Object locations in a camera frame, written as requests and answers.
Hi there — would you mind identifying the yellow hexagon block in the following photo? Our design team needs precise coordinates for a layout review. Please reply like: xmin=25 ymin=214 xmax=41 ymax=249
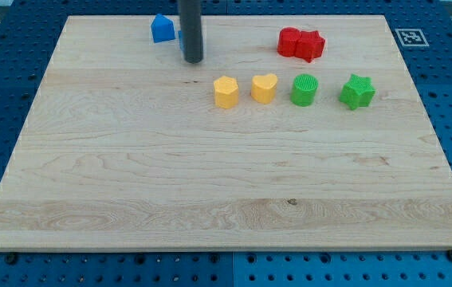
xmin=213 ymin=76 xmax=239 ymax=109

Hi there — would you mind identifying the yellow heart block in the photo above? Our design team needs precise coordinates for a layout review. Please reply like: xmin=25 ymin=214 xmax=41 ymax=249
xmin=250 ymin=73 xmax=278 ymax=104

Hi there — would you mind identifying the light wooden board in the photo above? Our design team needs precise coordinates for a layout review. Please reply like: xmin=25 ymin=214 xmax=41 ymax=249
xmin=0 ymin=15 xmax=452 ymax=253

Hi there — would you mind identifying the green cylinder block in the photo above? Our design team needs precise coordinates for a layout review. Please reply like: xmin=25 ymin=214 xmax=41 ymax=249
xmin=290 ymin=74 xmax=318 ymax=107

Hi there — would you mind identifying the red cylinder block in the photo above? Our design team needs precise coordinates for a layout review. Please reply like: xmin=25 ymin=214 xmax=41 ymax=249
xmin=277 ymin=27 xmax=301 ymax=57

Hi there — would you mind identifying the red star block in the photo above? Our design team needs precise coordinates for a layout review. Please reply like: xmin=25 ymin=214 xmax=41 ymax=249
xmin=294 ymin=30 xmax=326 ymax=63

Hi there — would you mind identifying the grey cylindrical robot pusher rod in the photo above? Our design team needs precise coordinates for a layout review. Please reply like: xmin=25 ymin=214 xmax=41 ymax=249
xmin=177 ymin=0 xmax=203 ymax=64

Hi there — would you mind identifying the green star block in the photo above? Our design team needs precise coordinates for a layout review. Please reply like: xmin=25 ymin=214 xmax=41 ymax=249
xmin=339 ymin=73 xmax=376 ymax=110

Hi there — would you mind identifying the white fiducial marker tag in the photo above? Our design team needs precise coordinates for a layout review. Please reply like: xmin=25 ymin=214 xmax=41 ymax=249
xmin=395 ymin=28 xmax=429 ymax=48

